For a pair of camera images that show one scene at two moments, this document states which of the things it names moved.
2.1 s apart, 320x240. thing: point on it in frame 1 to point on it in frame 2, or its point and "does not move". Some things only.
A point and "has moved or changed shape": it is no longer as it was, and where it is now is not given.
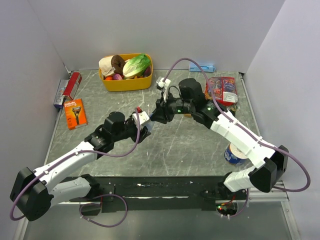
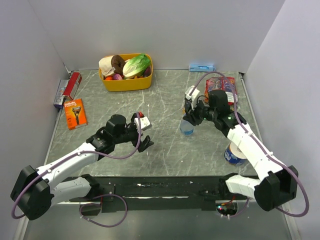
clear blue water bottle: (149, 125) has moved or changed shape
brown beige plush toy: (111, 65) does not move
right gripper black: (158, 114) to (190, 118)
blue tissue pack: (205, 68) does not move
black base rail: (153, 193) does not move
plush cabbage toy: (136, 66) does not move
